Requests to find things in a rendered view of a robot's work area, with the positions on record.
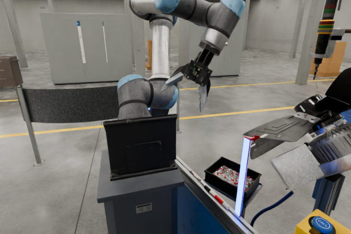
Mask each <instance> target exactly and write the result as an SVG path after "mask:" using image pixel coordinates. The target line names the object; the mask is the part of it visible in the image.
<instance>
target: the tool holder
mask: <svg viewBox="0 0 351 234"><path fill-rule="evenodd" d="M344 33H345V29H334V30H333V31H332V35H331V36H330V37H329V42H328V45H327V48H326V53H325V54H315V53H309V54H308V57H315V58H330V57H331V54H333V53H334V49H335V45H336V41H337V40H342V36H344Z"/></svg>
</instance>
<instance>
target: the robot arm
mask: <svg viewBox="0 0 351 234"><path fill-rule="evenodd" d="M128 4H129V7H130V9H131V11H132V12H133V13H134V14H135V15H136V16H137V17H139V18H141V19H145V20H148V21H149V27H150V29H151V30H152V63H151V78H150V79H148V82H147V81H144V78H143V77H142V76H141V75H137V74H132V75H127V76H125V77H123V78H121V79H120V80H119V82H118V89H117V93H118V101H119V115H118V119H117V120H123V119H133V118H143V117H149V116H152V115H151V114H150V111H149V109H148V108H153V109H162V110H163V109H171V108H172V107H173V106H174V105H175V103H176V101H177V98H178V89H177V87H176V86H175V85H173V84H174V83H176V82H180V81H182V78H183V76H184V75H185V74H186V78H187V79H190V80H192V81H194V82H195V83H196V84H199V85H200V87H199V88H198V92H199V93H200V112H202V111H203V110H204V108H205V105H206V101H207V98H208V93H209V90H210V80H209V77H210V75H211V73H212V72H213V71H212V70H211V69H209V68H208V66H209V64H210V63H211V61H212V58H213V56H214V55H216V56H219V55H220V53H221V51H222V50H223V48H224V47H225V46H227V45H228V43H227V41H228V39H229V37H230V36H231V34H232V32H233V30H234V28H235V26H236V25H237V23H238V21H239V19H240V18H241V15H242V13H243V11H244V9H245V2H244V0H220V3H210V2H207V1H205V0H128ZM178 17H179V18H182V19H184V20H187V21H190V22H192V23H194V24H195V25H197V26H200V27H207V28H206V30H205V32H204V34H203V36H202V37H201V42H200V43H199V47H200V48H202V49H203V50H202V52H199V54H198V55H197V57H196V58H195V59H194V60H191V61H190V62H189V63H188V64H186V65H184V66H181V67H179V68H178V69H177V70H176V71H175V72H174V73H173V74H172V75H171V76H170V30H171V29H172V28H173V26H174V25H175V24H176V22H177V18H178Z"/></svg>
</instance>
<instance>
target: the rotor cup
mask: <svg viewBox="0 0 351 234"><path fill-rule="evenodd" d="M316 97H318V98H319V99H322V98H323V97H322V96H321V95H320V94H317V95H314V96H312V97H310V98H308V99H306V100H304V101H302V102H301V103H299V104H298V105H296V106H295V107H294V110H295V111H296V113H297V112H302V113H306V114H308V115H311V116H315V117H318V118H320V120H319V121H320V122H319V123H317V124H315V125H314V126H313V127H312V128H311V129H309V130H308V131H307V132H308V134H312V133H314V132H316V131H318V130H320V129H322V128H324V127H326V126H328V125H330V124H332V123H334V122H336V121H338V120H341V119H343V118H344V116H343V115H342V114H338V115H336V116H334V115H332V114H331V111H330V110H328V109H326V108H323V107H321V106H319V105H316V103H317V101H318V99H317V98H316ZM300 106H302V107H303V108H304V110H305V112H304V111H303V110H302V109H301V107H300Z"/></svg>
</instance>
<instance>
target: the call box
mask: <svg viewBox="0 0 351 234"><path fill-rule="evenodd" d="M318 216H320V217H322V218H324V219H326V220H327V221H328V222H330V223H331V224H332V225H333V226H332V227H333V230H332V232H331V233H330V234H351V230H349V229H348V228H346V227H344V226H343V225H341V224H340V223H338V222H337V221H336V220H334V219H332V218H331V217H329V216H328V215H326V214H325V213H323V212H321V211H320V210H318V209H316V210H314V211H313V212H312V213H311V214H310V215H308V216H307V217H306V218H305V219H304V220H302V221H301V222H300V223H299V224H298V225H297V226H296V229H295V233H294V234H311V233H310V232H309V230H310V229H311V228H312V227H314V226H313V224H312V220H313V218H314V217H318Z"/></svg>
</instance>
